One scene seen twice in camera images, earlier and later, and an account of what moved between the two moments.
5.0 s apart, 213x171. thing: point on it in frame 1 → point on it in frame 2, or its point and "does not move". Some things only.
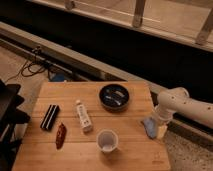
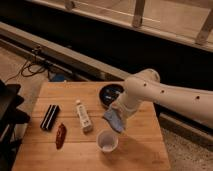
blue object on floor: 58,77 does not move
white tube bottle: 84,117 does not move
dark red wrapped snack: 61,134 does not move
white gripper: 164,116 → 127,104
